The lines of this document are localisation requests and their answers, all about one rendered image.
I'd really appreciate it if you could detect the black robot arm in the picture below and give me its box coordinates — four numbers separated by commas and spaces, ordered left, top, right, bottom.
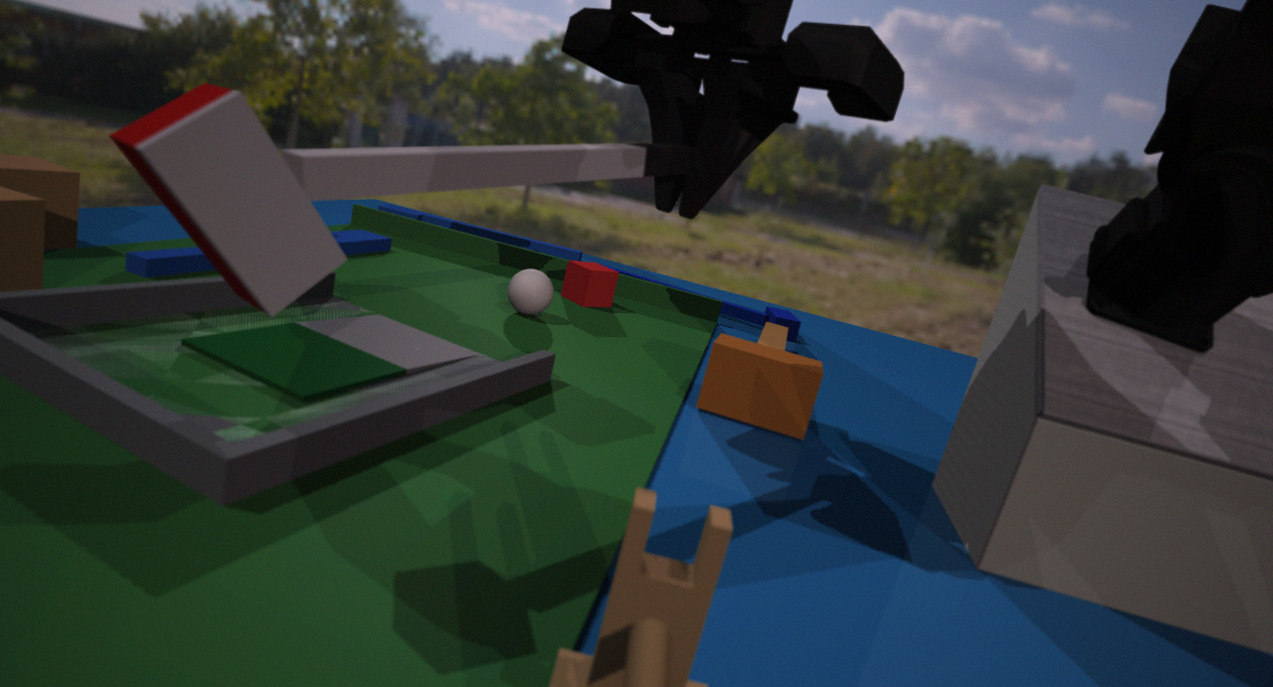
611, 0, 1273, 352

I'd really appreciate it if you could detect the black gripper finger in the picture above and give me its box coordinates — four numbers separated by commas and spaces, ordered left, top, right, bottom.
679, 74, 799, 219
624, 64, 705, 212

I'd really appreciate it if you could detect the white golf ball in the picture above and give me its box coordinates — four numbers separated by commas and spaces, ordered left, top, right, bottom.
507, 268, 554, 316

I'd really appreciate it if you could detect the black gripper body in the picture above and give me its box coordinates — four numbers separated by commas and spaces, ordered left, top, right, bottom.
561, 0, 905, 122

